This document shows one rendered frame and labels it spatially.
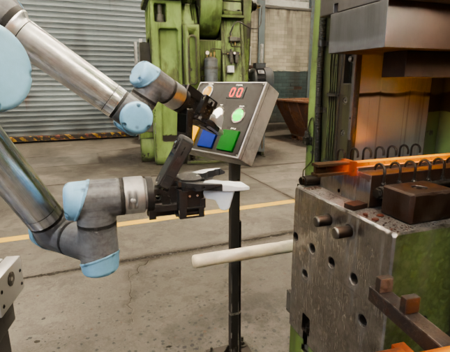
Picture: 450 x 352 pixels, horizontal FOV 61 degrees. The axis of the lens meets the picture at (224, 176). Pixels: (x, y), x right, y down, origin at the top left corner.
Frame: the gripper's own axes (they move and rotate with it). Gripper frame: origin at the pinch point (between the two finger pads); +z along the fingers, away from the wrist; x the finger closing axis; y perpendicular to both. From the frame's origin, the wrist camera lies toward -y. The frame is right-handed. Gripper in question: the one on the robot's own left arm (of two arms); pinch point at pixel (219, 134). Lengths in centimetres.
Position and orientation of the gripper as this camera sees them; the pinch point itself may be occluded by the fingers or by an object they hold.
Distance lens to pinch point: 124.9
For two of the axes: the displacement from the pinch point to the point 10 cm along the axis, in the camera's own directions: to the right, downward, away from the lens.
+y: 3.5, -9.3, 1.4
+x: -7.0, -1.7, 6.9
